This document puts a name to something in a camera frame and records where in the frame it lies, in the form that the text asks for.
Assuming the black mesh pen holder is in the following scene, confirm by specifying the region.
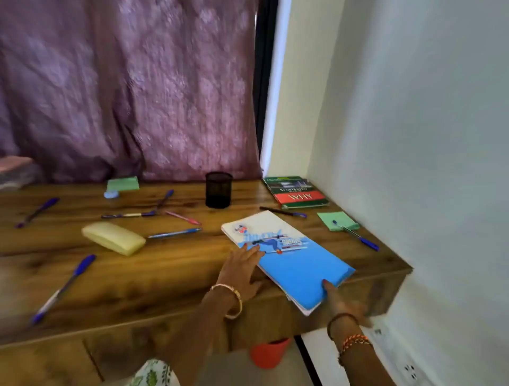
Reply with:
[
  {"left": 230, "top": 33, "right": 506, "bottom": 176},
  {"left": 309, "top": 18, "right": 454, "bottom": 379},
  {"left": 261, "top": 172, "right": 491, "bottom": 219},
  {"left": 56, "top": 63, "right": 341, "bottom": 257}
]
[{"left": 205, "top": 171, "right": 234, "bottom": 209}]

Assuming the green sticky notes pad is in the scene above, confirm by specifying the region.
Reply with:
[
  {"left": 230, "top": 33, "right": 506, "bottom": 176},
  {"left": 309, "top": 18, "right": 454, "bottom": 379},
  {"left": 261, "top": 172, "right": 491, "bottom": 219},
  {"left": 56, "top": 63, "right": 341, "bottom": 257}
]
[
  {"left": 317, "top": 211, "right": 361, "bottom": 232},
  {"left": 106, "top": 176, "right": 141, "bottom": 193}
]

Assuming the purple patterned curtain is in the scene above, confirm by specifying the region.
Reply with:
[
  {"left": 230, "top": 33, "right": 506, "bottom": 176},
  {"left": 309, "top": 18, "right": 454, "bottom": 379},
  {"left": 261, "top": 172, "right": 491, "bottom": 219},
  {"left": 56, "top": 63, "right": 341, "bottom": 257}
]
[{"left": 0, "top": 0, "right": 263, "bottom": 183}]

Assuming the black pen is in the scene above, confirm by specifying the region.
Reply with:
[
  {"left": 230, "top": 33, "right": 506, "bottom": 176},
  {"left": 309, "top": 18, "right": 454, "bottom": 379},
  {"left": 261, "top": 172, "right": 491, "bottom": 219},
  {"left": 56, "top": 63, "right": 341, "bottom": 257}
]
[{"left": 259, "top": 206, "right": 308, "bottom": 218}]

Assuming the blue capped pen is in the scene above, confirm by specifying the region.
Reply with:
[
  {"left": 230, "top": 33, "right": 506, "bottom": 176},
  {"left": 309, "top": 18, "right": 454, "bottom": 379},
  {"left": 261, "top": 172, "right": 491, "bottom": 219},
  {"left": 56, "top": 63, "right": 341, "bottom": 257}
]
[
  {"left": 32, "top": 254, "right": 96, "bottom": 324},
  {"left": 332, "top": 220, "right": 380, "bottom": 252},
  {"left": 15, "top": 197, "right": 59, "bottom": 229},
  {"left": 156, "top": 189, "right": 175, "bottom": 212}
]

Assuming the person's left hand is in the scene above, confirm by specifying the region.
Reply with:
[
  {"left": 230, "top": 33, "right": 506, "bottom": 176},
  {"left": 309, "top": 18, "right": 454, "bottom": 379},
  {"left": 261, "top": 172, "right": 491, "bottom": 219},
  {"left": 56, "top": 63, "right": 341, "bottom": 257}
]
[{"left": 216, "top": 244, "right": 266, "bottom": 304}]

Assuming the light blue pen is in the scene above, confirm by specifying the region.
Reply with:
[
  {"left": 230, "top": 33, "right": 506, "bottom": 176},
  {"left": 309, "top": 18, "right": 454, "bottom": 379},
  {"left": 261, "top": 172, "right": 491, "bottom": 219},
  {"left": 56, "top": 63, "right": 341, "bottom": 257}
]
[{"left": 147, "top": 227, "right": 202, "bottom": 239}]

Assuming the orange thread bracelet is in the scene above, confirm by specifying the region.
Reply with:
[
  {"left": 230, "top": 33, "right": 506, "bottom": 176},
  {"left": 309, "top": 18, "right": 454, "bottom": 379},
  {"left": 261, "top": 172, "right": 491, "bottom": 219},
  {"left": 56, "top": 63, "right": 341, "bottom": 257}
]
[{"left": 338, "top": 334, "right": 374, "bottom": 366}]

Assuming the green and red book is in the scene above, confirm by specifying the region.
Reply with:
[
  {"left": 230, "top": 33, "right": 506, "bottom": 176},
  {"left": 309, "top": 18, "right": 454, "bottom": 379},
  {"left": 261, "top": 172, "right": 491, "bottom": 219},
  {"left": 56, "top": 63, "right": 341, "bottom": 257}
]
[{"left": 262, "top": 176, "right": 330, "bottom": 210}]

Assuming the person's right hand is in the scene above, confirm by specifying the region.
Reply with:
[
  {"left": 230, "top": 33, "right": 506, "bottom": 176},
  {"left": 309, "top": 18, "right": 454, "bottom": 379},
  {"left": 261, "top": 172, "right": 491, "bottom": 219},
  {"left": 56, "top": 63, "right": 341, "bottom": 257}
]
[{"left": 322, "top": 279, "right": 373, "bottom": 329}]

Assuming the wooden desk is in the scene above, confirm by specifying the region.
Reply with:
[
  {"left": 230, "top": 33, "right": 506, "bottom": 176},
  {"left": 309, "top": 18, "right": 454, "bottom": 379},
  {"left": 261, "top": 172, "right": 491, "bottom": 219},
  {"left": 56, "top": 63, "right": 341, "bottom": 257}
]
[{"left": 0, "top": 179, "right": 414, "bottom": 386}]

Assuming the orange bucket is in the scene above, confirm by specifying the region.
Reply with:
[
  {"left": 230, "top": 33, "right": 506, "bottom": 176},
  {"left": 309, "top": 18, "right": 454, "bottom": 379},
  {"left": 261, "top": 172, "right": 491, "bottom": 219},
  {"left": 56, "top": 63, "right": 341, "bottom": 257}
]
[{"left": 249, "top": 338, "right": 291, "bottom": 370}]

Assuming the person's left forearm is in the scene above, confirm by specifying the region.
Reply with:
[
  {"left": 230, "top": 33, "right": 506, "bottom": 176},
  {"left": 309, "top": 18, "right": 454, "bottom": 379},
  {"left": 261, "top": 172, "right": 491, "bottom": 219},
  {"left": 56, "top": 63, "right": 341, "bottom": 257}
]
[{"left": 157, "top": 292, "right": 241, "bottom": 386}]

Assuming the brown thread bracelet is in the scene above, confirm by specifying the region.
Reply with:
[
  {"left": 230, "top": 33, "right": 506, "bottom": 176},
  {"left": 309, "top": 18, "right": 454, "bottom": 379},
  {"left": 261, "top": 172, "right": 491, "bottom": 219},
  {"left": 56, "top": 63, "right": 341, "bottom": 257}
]
[{"left": 327, "top": 313, "right": 358, "bottom": 341}]

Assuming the clear container pink lid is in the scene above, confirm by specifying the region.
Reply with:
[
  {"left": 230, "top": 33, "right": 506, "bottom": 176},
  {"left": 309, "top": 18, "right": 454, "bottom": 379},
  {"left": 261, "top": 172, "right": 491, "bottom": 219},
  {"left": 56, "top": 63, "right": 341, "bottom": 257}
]
[{"left": 0, "top": 155, "right": 42, "bottom": 190}]

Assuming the gold bangle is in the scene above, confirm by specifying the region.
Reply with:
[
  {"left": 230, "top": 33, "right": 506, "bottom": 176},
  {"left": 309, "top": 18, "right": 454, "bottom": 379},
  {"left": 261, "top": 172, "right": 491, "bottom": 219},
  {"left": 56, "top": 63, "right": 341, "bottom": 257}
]
[{"left": 209, "top": 283, "right": 243, "bottom": 320}]

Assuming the person's right forearm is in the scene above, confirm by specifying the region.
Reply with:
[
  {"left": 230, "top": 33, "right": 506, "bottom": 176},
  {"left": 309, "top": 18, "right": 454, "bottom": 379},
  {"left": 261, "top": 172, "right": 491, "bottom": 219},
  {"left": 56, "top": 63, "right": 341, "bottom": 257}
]
[{"left": 328, "top": 314, "right": 395, "bottom": 386}]

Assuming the blue and white notebook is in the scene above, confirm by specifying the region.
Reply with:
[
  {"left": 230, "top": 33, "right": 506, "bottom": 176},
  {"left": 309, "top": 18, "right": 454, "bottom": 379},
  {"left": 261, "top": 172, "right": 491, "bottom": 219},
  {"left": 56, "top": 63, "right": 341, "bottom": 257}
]
[{"left": 221, "top": 210, "right": 356, "bottom": 317}]

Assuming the black window frame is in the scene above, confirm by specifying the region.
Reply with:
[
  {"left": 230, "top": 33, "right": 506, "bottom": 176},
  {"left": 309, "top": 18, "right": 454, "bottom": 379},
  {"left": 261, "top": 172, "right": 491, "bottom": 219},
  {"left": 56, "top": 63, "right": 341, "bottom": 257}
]
[{"left": 254, "top": 0, "right": 279, "bottom": 152}]

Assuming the left floral white green sleeve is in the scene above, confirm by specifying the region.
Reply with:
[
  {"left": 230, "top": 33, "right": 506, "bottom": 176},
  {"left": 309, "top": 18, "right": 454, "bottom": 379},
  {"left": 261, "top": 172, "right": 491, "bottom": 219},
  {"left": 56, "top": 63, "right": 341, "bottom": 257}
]
[{"left": 127, "top": 357, "right": 180, "bottom": 386}]

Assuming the yellow pencil case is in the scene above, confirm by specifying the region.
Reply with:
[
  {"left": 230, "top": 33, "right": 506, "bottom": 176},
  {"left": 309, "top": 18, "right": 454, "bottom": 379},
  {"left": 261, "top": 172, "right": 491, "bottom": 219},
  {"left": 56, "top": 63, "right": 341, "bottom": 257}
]
[{"left": 81, "top": 221, "right": 147, "bottom": 257}]

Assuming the pink pen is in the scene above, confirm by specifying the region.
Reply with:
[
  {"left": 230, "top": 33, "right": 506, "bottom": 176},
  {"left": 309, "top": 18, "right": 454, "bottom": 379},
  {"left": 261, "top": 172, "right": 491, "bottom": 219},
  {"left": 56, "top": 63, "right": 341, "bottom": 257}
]
[{"left": 164, "top": 210, "right": 201, "bottom": 226}]

